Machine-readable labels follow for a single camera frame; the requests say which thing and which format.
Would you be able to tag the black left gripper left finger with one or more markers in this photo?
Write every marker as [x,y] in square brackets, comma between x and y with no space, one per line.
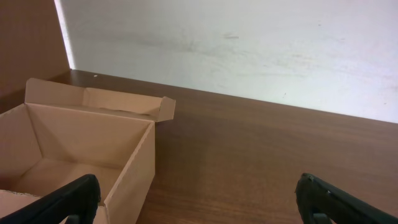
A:
[76,202]

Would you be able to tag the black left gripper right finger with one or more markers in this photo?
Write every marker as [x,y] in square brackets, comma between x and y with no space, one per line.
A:
[320,202]

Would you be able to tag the brown cardboard box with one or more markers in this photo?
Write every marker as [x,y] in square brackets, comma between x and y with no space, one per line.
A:
[62,132]

